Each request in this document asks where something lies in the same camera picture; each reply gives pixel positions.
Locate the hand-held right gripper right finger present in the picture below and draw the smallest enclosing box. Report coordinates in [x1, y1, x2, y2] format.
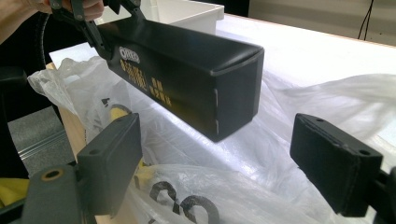
[289, 113, 384, 217]

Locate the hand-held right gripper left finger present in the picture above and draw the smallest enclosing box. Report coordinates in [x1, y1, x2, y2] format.
[76, 112, 144, 217]

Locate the white plastic box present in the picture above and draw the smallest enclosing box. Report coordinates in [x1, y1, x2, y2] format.
[94, 0, 225, 35]

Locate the black rectangular carton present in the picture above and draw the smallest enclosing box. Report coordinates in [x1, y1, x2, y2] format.
[96, 17, 265, 144]

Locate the clear smiley print plastic bag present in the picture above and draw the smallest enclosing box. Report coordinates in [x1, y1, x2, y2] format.
[27, 55, 396, 224]

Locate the white table mat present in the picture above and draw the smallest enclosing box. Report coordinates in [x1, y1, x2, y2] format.
[49, 13, 396, 94]

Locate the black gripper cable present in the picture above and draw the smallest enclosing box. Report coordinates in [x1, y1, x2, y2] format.
[33, 13, 52, 75]

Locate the metal floor rail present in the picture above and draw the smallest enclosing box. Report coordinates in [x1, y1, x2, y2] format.
[17, 129, 68, 161]

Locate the black hanging wall cable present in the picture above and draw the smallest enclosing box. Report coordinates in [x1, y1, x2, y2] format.
[357, 0, 375, 41]

